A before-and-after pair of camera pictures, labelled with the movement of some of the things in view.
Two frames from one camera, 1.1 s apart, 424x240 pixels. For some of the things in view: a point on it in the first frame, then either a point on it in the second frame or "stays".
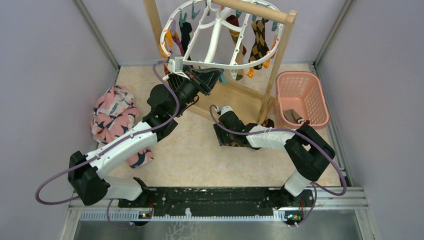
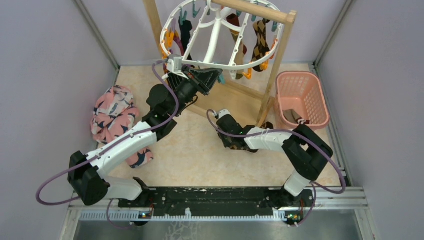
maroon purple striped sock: [177, 40] stays
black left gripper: [205, 80] stays
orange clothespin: [251, 73] to [264, 65]
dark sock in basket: [290, 114] stays
